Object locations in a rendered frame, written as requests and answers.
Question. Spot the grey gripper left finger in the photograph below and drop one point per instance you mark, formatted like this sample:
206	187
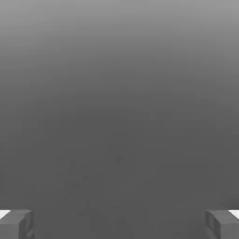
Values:
15	225

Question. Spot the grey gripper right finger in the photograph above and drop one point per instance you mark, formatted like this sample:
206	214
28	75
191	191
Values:
224	225

